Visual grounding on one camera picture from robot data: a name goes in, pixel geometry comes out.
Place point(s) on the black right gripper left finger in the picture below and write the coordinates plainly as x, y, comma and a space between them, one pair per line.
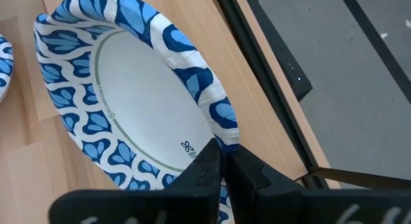
192, 201

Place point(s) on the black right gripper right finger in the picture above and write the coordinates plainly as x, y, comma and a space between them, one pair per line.
273, 204

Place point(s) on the black desk control panel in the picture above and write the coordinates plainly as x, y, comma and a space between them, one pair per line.
290, 73

